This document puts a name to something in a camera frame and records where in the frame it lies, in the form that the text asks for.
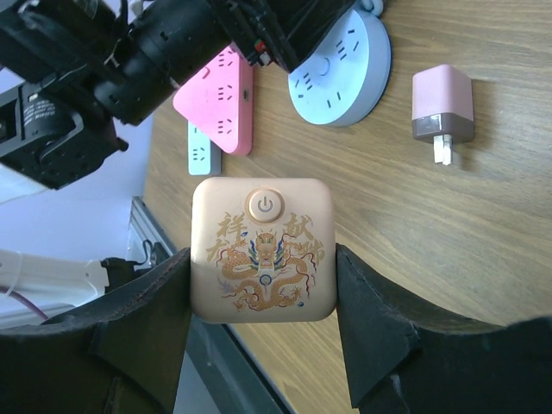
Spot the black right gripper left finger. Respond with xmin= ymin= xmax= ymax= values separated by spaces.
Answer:
xmin=1 ymin=248 xmax=191 ymax=413

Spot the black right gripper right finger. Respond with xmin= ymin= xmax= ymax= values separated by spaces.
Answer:
xmin=336 ymin=245 xmax=551 ymax=413

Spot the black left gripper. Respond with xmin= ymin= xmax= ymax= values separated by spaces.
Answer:
xmin=92 ymin=1 xmax=354 ymax=125

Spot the pink triangular power strip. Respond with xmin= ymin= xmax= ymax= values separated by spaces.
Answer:
xmin=172 ymin=47 xmax=254 ymax=156

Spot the white rectangular power strip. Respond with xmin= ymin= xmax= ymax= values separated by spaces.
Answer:
xmin=187 ymin=122 xmax=222 ymax=176

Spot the white round power strip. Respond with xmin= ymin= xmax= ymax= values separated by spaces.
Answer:
xmin=288 ymin=7 xmax=392 ymax=127

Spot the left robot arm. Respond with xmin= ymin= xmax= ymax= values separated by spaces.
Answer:
xmin=1 ymin=0 xmax=352 ymax=202

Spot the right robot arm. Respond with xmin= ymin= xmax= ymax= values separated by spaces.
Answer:
xmin=1 ymin=245 xmax=551 ymax=413

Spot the small pink plug adapter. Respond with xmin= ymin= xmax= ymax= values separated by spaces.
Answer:
xmin=411 ymin=64 xmax=475 ymax=166

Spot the aluminium left rail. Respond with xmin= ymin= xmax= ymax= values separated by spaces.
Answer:
xmin=126 ymin=197 xmax=175 ymax=268

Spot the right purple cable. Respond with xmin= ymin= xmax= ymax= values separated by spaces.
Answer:
xmin=0 ymin=286 xmax=51 ymax=324

